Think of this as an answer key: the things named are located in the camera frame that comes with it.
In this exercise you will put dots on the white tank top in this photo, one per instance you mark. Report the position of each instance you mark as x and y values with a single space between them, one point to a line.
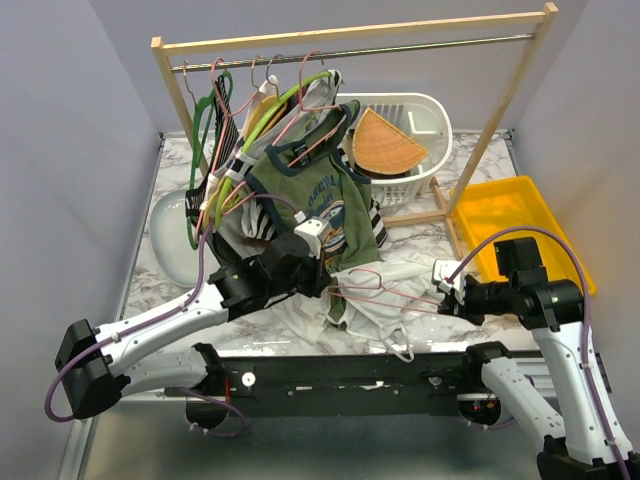
383 325

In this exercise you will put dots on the metal hanging rod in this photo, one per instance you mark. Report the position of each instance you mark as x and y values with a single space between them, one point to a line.
344 54

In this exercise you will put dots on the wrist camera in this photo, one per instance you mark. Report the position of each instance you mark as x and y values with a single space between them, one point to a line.
443 279
314 232

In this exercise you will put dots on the pink hanger at left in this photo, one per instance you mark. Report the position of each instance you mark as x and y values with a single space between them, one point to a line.
213 189

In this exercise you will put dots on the green graphic tank top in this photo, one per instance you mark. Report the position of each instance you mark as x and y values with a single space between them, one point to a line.
313 174

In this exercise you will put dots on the black white striped top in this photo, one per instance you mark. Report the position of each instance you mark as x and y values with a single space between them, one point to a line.
254 221

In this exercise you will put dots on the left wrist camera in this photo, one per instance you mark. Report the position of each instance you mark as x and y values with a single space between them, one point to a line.
314 232

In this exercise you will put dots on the yellow plastic hanger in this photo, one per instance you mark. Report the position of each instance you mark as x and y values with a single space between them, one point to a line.
261 103

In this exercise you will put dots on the white cloth under green top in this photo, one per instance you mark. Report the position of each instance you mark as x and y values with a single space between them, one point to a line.
304 316

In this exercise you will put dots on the white oval plate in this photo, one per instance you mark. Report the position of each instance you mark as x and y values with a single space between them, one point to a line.
178 261

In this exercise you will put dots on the lime green plastic hanger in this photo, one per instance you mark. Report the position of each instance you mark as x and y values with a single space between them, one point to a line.
295 113

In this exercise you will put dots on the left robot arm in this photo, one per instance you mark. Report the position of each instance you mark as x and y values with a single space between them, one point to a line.
98 365

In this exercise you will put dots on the pink wire hanger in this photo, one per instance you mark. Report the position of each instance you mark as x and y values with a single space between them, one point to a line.
367 285

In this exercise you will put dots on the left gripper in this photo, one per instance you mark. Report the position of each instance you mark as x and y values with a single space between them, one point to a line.
320 278

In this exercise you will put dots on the striped cloth right of top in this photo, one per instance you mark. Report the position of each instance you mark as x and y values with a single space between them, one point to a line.
377 224

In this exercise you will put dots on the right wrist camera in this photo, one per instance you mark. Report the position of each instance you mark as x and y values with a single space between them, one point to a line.
443 279

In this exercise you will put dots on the yellow plastic tray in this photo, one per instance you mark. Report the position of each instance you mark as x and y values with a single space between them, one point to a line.
487 208

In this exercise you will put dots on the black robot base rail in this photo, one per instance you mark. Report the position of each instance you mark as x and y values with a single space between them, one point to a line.
346 385

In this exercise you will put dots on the wooden clothes rack frame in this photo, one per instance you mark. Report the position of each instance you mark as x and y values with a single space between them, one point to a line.
541 20

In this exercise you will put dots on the orange woven fan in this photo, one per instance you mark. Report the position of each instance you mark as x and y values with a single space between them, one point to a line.
382 148

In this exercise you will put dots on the white plastic laundry basket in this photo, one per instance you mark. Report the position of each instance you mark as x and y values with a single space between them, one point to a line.
422 118

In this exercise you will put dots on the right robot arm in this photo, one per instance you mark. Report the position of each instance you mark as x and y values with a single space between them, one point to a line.
581 438

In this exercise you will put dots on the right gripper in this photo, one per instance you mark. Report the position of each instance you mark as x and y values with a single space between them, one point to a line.
469 313

